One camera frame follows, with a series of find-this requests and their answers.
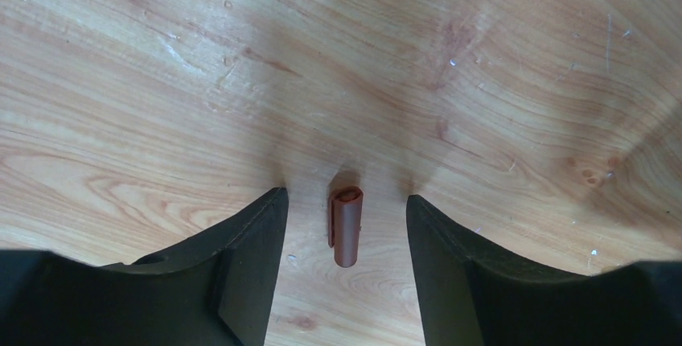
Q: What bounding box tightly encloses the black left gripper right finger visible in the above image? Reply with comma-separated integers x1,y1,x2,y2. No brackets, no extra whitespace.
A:
406,195,681,345

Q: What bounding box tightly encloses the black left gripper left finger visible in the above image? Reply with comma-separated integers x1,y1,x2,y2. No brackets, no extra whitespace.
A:
1,187,289,345

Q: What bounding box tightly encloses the brown marker cap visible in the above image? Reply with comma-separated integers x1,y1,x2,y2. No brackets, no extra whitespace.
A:
327,186,364,268

